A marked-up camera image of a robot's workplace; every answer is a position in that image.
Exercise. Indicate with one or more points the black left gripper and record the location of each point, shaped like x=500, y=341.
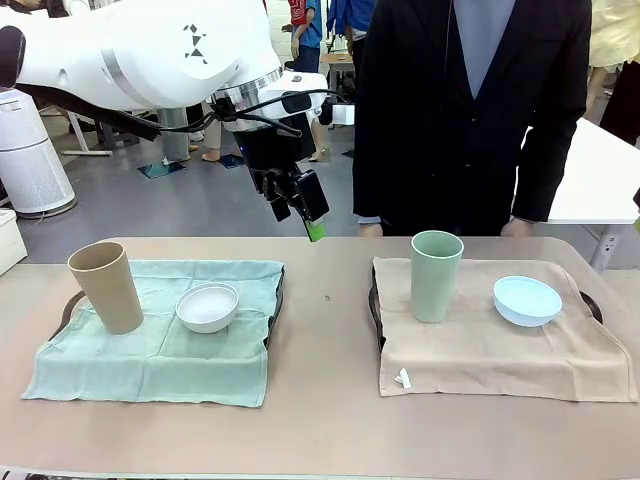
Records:
x=272, y=147

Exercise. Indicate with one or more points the white bowl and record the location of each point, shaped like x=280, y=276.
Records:
x=205, y=310

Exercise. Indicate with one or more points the light blue bowl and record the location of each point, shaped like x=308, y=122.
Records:
x=525, y=300

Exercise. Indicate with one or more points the pale green cup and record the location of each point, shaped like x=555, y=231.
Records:
x=435, y=285

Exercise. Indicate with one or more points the tan cup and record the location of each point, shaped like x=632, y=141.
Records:
x=107, y=295

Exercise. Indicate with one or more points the beige cloth mat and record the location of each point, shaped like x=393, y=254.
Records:
x=500, y=360

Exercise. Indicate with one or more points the mint green cloth mat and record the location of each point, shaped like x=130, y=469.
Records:
x=150, y=370

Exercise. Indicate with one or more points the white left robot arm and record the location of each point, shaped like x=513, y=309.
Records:
x=125, y=45

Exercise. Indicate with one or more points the person's right forearm dark sleeve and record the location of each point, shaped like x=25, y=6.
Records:
x=367, y=175

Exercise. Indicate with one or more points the person's left forearm dark sleeve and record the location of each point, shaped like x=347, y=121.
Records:
x=540, y=175

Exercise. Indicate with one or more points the blue floor mat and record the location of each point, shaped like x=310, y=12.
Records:
x=160, y=170

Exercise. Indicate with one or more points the person's right hand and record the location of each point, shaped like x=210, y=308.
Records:
x=371, y=231

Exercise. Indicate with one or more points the person's left hand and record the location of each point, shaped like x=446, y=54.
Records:
x=518, y=228

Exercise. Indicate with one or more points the white side table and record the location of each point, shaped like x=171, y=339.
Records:
x=590, y=190

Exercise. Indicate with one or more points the bystander in grey trousers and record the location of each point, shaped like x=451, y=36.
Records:
x=175, y=135

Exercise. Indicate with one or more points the person in dark jacket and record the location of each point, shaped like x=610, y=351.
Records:
x=425, y=125

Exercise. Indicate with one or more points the bystander in blue shirt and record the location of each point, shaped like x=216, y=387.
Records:
x=310, y=40

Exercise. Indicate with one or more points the white cylindrical air purifier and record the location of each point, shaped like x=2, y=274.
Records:
x=30, y=165

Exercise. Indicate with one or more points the white box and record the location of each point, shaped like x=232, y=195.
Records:
x=10, y=240

